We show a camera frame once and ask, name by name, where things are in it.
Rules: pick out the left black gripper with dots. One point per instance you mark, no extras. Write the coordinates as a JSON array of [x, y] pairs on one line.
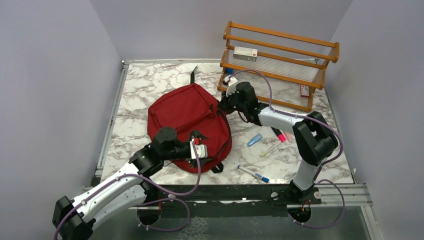
[[196, 134]]

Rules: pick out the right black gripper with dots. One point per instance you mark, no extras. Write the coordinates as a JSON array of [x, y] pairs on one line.
[[223, 105]]

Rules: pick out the red student backpack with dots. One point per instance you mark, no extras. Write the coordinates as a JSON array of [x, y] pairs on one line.
[[189, 108]]

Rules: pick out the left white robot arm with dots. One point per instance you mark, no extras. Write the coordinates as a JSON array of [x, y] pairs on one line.
[[76, 218]]

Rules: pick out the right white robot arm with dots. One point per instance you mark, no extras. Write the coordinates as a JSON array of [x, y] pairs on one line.
[[315, 140]]

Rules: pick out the small blue block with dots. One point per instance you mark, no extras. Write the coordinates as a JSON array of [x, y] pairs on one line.
[[228, 71]]

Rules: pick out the blue glue stick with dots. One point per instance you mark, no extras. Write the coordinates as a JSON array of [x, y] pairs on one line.
[[254, 140]]

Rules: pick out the white box on shelf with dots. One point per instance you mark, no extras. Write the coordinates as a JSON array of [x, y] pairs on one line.
[[245, 53]]

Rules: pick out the orange wooden shelf rack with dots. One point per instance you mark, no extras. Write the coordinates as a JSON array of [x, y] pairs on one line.
[[284, 62]]

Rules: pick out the pink black highlighter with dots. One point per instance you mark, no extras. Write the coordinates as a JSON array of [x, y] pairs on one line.
[[279, 134]]

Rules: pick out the yellow green pen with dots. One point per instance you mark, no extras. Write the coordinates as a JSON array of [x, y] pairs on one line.
[[270, 149]]

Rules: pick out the small red white box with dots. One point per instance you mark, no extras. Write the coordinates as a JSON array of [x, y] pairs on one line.
[[304, 91]]

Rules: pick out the white blue marker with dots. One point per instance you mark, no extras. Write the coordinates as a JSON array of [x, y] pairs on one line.
[[253, 174]]

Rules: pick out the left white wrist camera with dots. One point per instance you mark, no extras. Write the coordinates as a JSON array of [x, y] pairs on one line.
[[198, 151]]

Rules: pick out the black metal base rail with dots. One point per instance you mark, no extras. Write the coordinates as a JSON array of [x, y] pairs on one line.
[[251, 200]]

